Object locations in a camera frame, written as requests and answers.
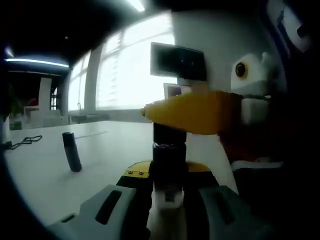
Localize white worn device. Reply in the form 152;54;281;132
276;3;312;53

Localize black bottle cap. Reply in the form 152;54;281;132
152;122;187;146

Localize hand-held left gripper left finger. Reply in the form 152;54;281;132
48;161;154;240

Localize black cable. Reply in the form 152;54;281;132
4;134;43;151

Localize black wall monitor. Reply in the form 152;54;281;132
150;41;207;82

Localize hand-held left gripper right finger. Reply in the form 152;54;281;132
184;161;273;240

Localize ceiling strip light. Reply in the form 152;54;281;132
127;0;146;12
4;58;70;68

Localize tall dark cosmetic bottle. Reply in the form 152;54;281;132
61;131;83;172

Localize dark side counter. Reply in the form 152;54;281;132
68;102;111;124

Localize white table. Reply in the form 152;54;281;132
3;120;238;240

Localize white laptop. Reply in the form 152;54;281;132
163;82;182;100

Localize white window blinds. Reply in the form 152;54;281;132
67;14;176;112

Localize short dark cosmetic bottle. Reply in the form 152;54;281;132
151;142;188;210

